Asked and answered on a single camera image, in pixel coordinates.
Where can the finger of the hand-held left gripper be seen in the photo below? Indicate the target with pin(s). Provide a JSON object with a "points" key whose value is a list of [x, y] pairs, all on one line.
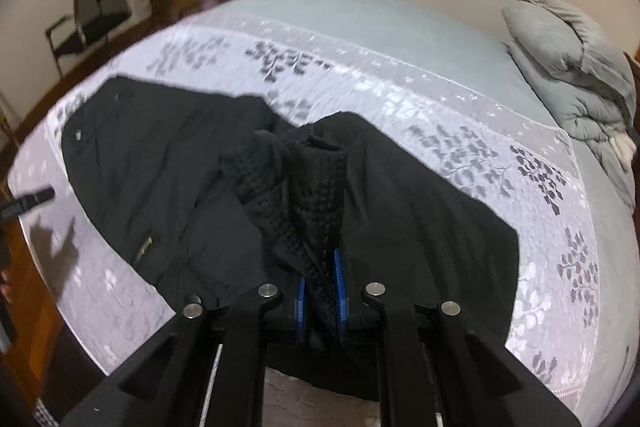
{"points": [[30, 198]]}

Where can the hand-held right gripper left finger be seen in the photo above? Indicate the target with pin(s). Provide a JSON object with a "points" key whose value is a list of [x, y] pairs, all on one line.
{"points": [[300, 307]]}

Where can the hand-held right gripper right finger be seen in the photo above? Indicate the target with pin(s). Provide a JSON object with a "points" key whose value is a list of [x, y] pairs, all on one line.
{"points": [[341, 297]]}

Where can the black pants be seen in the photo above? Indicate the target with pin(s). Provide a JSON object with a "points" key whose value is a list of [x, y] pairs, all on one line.
{"points": [[175, 167]]}

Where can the black metal chair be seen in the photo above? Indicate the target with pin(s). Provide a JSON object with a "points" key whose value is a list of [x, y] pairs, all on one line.
{"points": [[100, 2]]}

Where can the white floral blanket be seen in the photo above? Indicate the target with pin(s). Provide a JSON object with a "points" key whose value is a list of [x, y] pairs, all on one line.
{"points": [[380, 72]]}

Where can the bed with grey sheet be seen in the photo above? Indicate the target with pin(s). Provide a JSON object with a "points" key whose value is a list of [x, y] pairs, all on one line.
{"points": [[400, 17]]}

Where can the white cloth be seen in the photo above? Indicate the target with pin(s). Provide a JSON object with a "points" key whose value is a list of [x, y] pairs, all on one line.
{"points": [[622, 151]]}

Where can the grey folded quilt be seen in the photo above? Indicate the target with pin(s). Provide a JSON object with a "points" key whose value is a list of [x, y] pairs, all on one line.
{"points": [[565, 57]]}

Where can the wooden bed frame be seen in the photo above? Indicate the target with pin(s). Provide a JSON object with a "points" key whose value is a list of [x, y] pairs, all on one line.
{"points": [[45, 332]]}

